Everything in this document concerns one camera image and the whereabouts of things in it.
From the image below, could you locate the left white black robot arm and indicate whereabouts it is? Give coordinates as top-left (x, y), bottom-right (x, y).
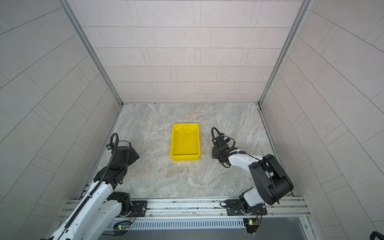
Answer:
top-left (49, 143), bottom-right (140, 240)

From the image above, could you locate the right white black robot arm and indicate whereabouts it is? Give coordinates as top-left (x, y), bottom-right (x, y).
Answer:
top-left (212, 133), bottom-right (294, 215)

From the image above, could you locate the yellow plastic bin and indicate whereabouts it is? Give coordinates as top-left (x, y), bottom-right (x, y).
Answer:
top-left (170, 123), bottom-right (201, 161)

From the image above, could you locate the left green circuit board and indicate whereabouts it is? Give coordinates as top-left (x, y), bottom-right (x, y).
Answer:
top-left (113, 221), bottom-right (132, 231)

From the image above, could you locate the white ventilation grille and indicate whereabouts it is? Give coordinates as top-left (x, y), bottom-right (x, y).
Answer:
top-left (128, 219), bottom-right (245, 231)

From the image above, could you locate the right circuit board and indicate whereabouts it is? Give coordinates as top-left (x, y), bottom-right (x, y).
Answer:
top-left (243, 219), bottom-right (261, 234)

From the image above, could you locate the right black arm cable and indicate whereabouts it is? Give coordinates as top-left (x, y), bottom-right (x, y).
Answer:
top-left (210, 126), bottom-right (241, 166)

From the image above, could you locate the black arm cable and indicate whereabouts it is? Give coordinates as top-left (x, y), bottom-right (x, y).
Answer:
top-left (89, 132), bottom-right (120, 196)
top-left (210, 126), bottom-right (241, 166)

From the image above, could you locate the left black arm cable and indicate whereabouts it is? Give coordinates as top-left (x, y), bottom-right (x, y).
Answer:
top-left (89, 132), bottom-right (120, 196)

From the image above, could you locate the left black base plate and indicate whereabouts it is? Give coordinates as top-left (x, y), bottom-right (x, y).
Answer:
top-left (119, 201), bottom-right (148, 218)

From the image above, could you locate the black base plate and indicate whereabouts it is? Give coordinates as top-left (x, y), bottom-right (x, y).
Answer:
top-left (119, 201), bottom-right (148, 218)
top-left (220, 199), bottom-right (268, 216)

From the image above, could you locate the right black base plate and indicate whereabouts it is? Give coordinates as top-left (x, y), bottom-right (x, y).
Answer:
top-left (220, 199), bottom-right (268, 216)

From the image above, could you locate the aluminium mounting rail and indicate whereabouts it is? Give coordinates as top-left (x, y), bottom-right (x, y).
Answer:
top-left (131, 196), bottom-right (311, 220)

